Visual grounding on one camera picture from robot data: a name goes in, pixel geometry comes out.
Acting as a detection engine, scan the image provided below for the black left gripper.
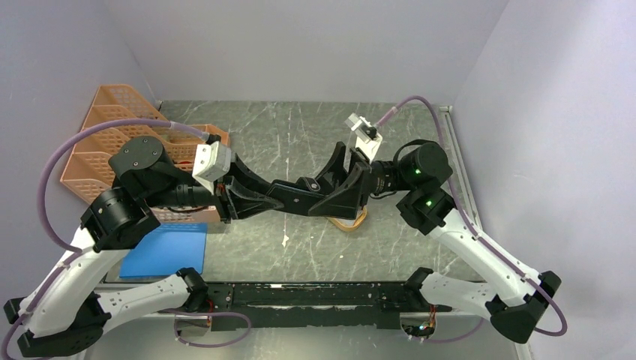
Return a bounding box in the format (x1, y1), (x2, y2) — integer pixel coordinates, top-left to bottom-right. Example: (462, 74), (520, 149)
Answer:
(144, 151), (284, 224)

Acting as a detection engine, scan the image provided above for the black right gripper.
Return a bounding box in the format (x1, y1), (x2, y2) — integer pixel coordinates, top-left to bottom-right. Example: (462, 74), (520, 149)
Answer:
(299, 142), (416, 220)

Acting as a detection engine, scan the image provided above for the orange oval tray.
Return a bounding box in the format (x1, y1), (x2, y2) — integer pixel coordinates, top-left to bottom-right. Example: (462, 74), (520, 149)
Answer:
(328, 206), (368, 233)

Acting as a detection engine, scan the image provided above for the black leather card holder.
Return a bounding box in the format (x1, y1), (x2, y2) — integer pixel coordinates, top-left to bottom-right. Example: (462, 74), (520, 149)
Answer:
(265, 179), (326, 216)

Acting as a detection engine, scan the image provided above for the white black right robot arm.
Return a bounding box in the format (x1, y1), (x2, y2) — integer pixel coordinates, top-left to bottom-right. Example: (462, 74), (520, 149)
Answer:
(305, 139), (562, 344)

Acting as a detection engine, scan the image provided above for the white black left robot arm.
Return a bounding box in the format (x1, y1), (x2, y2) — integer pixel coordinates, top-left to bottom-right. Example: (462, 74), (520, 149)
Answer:
(4, 136), (239, 359)

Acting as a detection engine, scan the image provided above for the orange mesh file organizer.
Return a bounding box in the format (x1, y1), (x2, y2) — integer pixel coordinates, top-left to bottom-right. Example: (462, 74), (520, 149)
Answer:
(60, 84), (202, 204)

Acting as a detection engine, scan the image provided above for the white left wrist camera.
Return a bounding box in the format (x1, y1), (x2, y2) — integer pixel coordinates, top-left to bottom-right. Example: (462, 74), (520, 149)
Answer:
(191, 142), (233, 194)

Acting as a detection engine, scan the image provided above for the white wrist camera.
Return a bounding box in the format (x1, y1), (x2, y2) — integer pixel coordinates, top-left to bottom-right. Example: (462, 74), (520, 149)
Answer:
(191, 142), (233, 194)
(345, 112), (383, 162)

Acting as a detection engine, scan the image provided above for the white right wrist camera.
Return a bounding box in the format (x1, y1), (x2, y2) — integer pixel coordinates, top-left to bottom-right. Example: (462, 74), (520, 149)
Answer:
(345, 112), (383, 162)

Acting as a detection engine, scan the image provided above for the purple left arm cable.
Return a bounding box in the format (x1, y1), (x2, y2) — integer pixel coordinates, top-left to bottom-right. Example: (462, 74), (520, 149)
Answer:
(0, 118), (222, 360)

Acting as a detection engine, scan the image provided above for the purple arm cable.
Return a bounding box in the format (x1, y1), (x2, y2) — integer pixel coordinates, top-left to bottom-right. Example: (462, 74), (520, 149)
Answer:
(375, 95), (569, 338)
(0, 118), (222, 360)

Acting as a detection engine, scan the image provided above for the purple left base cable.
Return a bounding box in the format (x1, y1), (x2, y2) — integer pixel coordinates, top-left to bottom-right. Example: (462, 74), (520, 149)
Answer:
(169, 310), (253, 349)

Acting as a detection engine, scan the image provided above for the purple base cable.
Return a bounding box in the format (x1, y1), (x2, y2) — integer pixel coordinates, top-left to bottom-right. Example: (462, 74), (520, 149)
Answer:
(404, 317), (485, 345)
(169, 310), (253, 349)

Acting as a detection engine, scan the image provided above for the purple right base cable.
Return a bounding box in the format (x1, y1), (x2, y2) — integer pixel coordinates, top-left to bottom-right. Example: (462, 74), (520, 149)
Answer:
(404, 317), (485, 345)

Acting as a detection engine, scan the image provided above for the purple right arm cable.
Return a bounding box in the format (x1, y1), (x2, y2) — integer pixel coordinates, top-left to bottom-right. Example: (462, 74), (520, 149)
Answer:
(375, 95), (569, 338)

